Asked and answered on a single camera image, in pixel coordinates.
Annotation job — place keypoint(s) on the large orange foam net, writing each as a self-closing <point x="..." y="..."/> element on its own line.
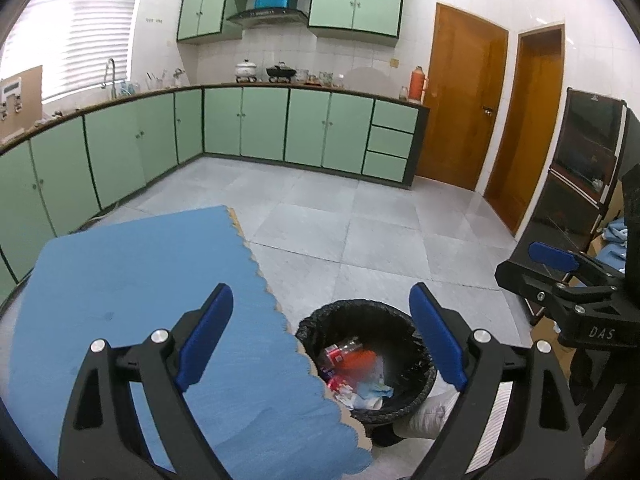
<point x="360" y="360"/>

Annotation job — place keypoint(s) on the brown cardboard board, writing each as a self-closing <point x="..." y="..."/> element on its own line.
<point x="30" y="105"/>

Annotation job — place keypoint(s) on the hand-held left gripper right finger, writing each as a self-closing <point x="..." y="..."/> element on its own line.
<point x="440" y="340"/>

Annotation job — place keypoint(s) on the green base cabinets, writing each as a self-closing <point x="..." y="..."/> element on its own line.
<point x="260" y="120"/>

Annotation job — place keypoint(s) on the red snack packet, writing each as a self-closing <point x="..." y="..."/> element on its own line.
<point x="337" y="382"/>

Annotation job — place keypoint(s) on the black lined trash bin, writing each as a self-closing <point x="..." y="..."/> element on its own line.
<point x="320" y="330"/>

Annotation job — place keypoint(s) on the silver kitchen faucet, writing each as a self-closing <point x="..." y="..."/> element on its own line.
<point x="112" y="85"/>

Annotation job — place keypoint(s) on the white window blind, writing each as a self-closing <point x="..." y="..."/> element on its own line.
<point x="90" y="35"/>

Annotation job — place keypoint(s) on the seasoning jars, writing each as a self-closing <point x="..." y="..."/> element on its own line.
<point x="320" y="79"/>

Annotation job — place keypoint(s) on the wide wooden door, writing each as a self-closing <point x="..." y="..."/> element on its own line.
<point x="460" y="100"/>

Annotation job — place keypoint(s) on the range hood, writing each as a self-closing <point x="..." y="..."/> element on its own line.
<point x="270" y="15"/>

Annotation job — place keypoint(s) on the blue scalloped table mat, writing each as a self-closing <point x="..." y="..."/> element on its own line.
<point x="125" y="270"/>

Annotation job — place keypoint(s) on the red thermos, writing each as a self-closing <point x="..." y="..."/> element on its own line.
<point x="417" y="85"/>

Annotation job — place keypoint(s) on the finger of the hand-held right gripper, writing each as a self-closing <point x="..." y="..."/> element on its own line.
<point x="530" y="280"/>
<point x="552" y="255"/>

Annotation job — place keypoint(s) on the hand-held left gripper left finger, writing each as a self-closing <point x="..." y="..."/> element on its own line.
<point x="207" y="335"/>

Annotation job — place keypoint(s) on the cardboard box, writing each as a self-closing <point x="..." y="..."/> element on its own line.
<point x="612" y="200"/>

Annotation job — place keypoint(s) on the utensil holder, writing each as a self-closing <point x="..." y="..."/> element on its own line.
<point x="155" y="82"/>

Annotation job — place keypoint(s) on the blue cloth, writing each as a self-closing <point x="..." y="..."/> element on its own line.
<point x="615" y="240"/>

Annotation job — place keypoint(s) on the green upper wall cabinets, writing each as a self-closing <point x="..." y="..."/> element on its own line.
<point x="350" y="0"/>

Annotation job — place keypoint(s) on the white device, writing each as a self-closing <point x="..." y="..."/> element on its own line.
<point x="11" y="87"/>

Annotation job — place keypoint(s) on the white cooking pot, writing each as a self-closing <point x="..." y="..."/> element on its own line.
<point x="246" y="71"/>

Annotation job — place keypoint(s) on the black glass cabinet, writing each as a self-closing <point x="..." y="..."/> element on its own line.
<point x="585" y="150"/>

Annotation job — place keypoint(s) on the black wok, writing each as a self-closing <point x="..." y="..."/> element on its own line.
<point x="280" y="73"/>

